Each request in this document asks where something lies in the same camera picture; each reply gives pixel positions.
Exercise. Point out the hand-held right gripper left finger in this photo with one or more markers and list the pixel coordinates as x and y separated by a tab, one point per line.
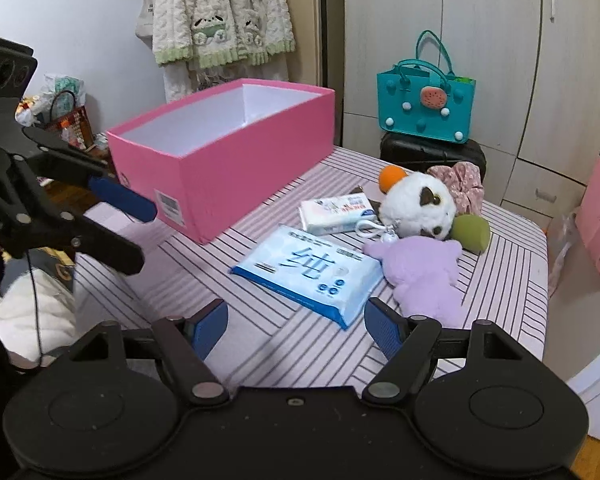
209	329

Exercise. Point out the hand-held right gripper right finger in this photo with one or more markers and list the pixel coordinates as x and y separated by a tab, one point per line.
384	331

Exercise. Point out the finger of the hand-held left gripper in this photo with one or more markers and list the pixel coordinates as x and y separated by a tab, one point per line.
105	247
122	197

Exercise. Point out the purple plush toy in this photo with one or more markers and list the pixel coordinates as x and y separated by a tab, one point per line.
420	275

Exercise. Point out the large blue tissue pack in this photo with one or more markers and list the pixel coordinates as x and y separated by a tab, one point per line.
305	275

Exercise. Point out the pink cardboard box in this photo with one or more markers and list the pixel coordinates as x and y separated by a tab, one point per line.
230	185

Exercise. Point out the small white tissue pack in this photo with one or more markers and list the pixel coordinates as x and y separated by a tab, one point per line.
330	212

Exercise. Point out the pink floral scrunchie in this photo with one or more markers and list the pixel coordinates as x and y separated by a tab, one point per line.
465	180

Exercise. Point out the pink striped tablecloth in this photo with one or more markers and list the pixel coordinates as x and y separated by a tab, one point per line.
260	340

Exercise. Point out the white printed plastic bag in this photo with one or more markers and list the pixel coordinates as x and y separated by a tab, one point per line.
65	87

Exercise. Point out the brown wicker basket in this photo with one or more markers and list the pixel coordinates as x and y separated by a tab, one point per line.
72	125

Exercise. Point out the white quilted cloth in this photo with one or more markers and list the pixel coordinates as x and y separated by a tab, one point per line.
10	320

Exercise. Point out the canvas tote bag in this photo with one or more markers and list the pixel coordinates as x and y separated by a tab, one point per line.
147	15

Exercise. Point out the black suitcase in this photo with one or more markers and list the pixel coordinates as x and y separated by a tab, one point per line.
405	152

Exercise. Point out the clear plastic bag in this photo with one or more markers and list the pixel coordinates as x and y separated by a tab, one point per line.
562	255

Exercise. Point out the cream fleece pajamas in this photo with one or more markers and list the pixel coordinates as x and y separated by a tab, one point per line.
215	15

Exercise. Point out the teal felt handbag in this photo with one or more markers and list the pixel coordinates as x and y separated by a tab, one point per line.
420	105

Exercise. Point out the beige wardrobe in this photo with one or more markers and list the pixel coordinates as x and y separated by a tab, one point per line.
490	20

